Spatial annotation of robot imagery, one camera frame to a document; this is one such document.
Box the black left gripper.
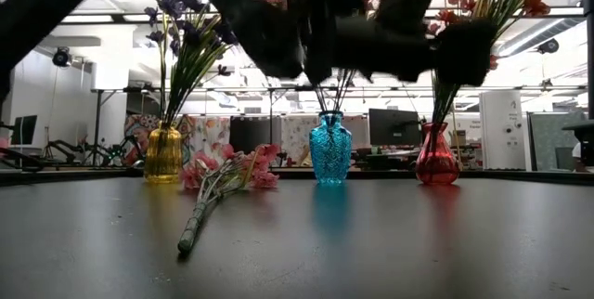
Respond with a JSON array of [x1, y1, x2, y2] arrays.
[[303, 15, 497, 87]]

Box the purple artificial flower bunch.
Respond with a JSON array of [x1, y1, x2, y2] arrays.
[[144, 0, 240, 126]]

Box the red glass vase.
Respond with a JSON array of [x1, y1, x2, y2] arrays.
[[415, 121, 461, 187]]

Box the blue glass vase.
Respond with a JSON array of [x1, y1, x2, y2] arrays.
[[309, 110, 354, 185]]

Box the yellow glass vase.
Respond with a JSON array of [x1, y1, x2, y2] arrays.
[[143, 122, 185, 185]]

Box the black ceiling spotlight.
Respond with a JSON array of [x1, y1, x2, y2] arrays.
[[537, 37, 561, 56], [51, 46, 73, 69]]

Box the floral print partition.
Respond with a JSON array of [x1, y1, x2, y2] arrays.
[[123, 112, 232, 157], [280, 115, 321, 165]]

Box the black beam with light strips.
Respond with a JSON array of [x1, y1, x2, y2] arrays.
[[59, 6, 586, 25]]

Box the small black monitor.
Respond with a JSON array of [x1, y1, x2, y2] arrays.
[[11, 114, 39, 147]]

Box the silver ventilation duct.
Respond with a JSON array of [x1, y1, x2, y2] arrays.
[[498, 18, 586, 58]]

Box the black vertical frame post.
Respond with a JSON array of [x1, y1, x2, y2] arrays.
[[582, 0, 594, 120]]

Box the black frame bracket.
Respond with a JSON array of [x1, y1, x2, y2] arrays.
[[562, 120, 594, 168]]

